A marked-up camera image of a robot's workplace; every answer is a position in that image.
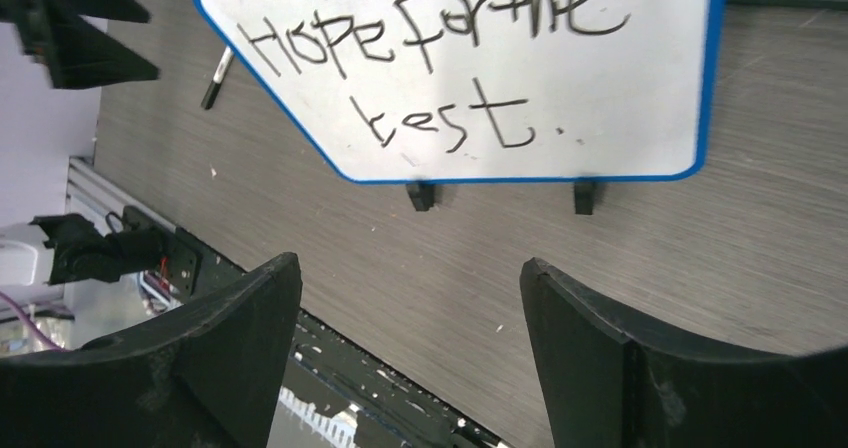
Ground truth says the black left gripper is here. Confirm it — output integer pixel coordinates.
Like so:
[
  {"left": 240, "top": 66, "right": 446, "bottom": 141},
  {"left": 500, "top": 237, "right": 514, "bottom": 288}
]
[{"left": 1, "top": 0, "right": 160, "bottom": 90}]

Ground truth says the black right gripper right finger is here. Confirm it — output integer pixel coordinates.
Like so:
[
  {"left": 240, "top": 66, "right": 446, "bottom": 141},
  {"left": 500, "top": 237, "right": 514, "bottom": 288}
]
[{"left": 520, "top": 258, "right": 847, "bottom": 447}]

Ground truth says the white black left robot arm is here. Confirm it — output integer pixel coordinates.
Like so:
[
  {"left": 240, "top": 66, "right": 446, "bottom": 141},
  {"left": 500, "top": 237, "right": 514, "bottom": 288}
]
[{"left": 1, "top": 0, "right": 168, "bottom": 286}]

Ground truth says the blue framed whiteboard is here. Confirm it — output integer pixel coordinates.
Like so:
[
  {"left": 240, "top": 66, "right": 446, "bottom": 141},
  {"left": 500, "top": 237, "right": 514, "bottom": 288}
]
[{"left": 193, "top": 0, "right": 725, "bottom": 184}]

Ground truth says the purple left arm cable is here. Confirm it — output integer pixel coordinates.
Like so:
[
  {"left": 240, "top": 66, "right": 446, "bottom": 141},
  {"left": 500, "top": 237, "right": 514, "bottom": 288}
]
[{"left": 0, "top": 291, "right": 68, "bottom": 354}]

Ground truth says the perforated metal strip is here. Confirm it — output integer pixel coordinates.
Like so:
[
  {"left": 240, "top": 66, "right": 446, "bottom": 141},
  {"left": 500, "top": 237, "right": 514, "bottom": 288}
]
[{"left": 268, "top": 387, "right": 358, "bottom": 448}]

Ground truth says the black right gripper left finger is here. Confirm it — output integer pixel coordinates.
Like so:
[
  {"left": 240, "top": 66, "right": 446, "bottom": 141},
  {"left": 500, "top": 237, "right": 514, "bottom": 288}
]
[{"left": 1, "top": 253, "right": 302, "bottom": 447}]

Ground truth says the aluminium frame rail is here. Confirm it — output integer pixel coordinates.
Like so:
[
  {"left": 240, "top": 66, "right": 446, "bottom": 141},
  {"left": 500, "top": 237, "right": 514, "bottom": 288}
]
[{"left": 65, "top": 157, "right": 176, "bottom": 232}]

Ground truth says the white black marker pen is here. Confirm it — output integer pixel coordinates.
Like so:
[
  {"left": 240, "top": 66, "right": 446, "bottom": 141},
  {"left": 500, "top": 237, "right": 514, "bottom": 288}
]
[{"left": 200, "top": 46, "right": 234, "bottom": 110}]

